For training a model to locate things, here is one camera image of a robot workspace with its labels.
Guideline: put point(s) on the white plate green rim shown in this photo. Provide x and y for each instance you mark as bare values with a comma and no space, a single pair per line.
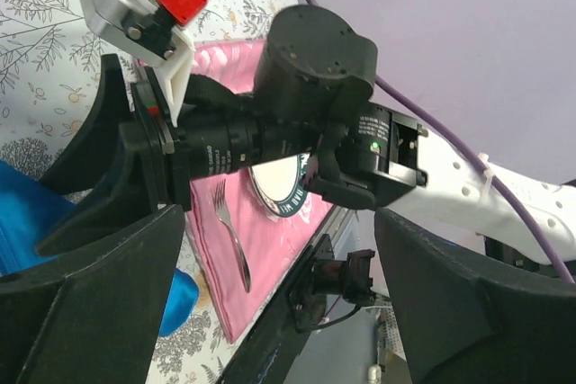
278,184

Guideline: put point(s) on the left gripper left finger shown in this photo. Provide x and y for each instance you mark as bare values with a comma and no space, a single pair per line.
92,315

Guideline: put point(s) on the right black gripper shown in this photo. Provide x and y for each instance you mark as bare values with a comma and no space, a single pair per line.
149,171

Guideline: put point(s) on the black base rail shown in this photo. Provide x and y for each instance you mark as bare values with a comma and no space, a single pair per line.
327,284

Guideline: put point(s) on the silver fork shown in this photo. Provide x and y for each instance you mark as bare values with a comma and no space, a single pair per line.
223,214

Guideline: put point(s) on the blue cloth napkin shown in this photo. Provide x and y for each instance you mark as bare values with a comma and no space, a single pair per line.
29,210

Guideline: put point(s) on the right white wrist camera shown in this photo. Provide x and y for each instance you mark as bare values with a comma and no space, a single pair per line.
154,32

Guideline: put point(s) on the floral tablecloth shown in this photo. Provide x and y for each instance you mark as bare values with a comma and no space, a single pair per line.
50,69

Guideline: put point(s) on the pink floral placemat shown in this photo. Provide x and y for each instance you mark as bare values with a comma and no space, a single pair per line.
271,244

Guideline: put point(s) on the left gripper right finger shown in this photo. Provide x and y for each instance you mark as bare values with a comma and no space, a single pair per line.
466,318

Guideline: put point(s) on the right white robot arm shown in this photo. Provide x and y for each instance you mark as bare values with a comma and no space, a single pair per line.
312,95

